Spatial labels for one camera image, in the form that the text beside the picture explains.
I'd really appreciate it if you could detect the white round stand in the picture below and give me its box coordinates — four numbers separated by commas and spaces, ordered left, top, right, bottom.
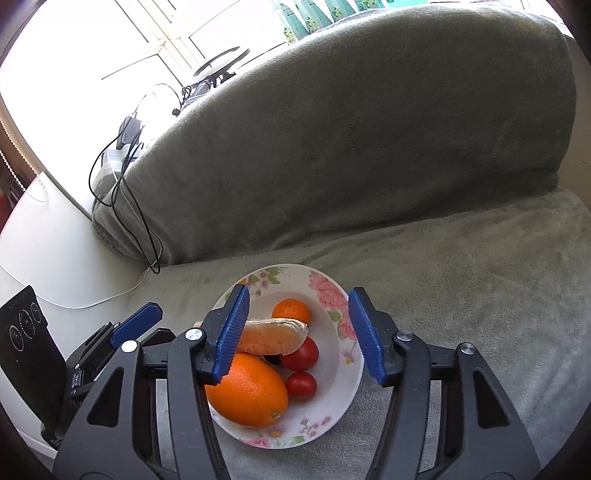
191, 45, 252, 79

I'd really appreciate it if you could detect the white power strip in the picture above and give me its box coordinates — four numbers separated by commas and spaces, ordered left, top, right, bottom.
90, 143, 139, 195

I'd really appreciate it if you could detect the white cable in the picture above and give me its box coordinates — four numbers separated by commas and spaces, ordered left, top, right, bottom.
0, 263, 148, 310

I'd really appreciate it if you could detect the large smooth orange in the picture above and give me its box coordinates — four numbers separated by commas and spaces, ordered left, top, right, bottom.
205, 352, 290, 428

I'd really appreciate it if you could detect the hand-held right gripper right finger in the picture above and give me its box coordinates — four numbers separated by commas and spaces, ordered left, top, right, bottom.
348, 287, 541, 480

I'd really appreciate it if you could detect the teal patterned curtain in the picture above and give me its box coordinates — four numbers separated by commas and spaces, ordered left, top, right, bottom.
272, 0, 393, 47

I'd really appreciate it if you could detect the white window frame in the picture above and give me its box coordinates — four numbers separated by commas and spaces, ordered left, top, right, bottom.
0, 0, 287, 217

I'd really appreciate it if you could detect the small red cherry tomato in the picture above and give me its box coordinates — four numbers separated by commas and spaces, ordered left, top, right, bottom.
285, 370, 318, 400

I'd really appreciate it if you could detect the white furniture panel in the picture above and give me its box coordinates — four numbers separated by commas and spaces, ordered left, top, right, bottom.
0, 171, 153, 444

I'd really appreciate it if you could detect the dark grey covered cushion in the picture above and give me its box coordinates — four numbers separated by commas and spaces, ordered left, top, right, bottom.
91, 4, 578, 266

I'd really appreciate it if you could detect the large red cherry tomato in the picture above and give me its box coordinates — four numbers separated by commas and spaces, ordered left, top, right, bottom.
279, 336, 320, 372

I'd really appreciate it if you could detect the black charger adapter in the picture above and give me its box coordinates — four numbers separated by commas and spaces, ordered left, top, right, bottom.
115, 115, 141, 151

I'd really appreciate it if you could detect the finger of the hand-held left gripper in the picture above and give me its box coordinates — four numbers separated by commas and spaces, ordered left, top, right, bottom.
110, 302, 163, 348
139, 328, 175, 347

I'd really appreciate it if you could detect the black cable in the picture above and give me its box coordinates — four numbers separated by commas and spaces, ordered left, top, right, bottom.
90, 83, 185, 274

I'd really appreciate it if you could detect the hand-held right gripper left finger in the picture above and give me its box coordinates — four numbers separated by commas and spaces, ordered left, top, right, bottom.
52, 284, 251, 480

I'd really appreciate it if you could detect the light grey blanket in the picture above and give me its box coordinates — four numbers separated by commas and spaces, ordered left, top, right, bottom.
134, 187, 591, 480

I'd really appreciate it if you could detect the small mandarin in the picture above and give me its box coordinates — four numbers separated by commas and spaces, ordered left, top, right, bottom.
271, 298, 312, 326

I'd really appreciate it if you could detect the white floral bowl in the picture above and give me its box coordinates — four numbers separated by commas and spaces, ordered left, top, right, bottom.
205, 263, 365, 449

